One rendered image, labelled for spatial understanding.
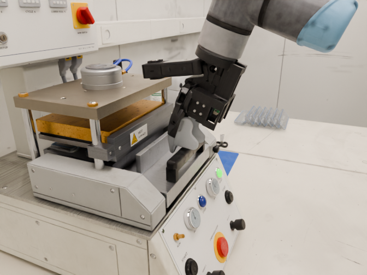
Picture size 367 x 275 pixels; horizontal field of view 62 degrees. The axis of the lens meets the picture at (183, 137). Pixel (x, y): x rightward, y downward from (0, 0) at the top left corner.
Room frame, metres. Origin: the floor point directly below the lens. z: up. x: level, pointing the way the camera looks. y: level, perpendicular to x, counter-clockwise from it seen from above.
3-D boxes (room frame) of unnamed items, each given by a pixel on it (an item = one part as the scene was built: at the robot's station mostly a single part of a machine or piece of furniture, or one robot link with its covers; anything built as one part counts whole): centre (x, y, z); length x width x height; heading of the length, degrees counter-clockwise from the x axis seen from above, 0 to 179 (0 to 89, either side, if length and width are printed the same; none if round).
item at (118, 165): (0.61, 0.16, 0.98); 0.20 x 0.17 x 0.03; 157
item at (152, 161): (0.59, 0.12, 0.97); 0.30 x 0.22 x 0.08; 67
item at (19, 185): (0.62, 0.19, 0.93); 0.46 x 0.35 x 0.01; 67
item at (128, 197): (0.45, 0.15, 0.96); 0.25 x 0.05 x 0.07; 67
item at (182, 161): (0.54, -0.01, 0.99); 0.15 x 0.02 x 0.04; 157
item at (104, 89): (0.64, 0.18, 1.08); 0.31 x 0.24 x 0.13; 157
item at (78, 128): (0.62, 0.16, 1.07); 0.22 x 0.17 x 0.10; 157
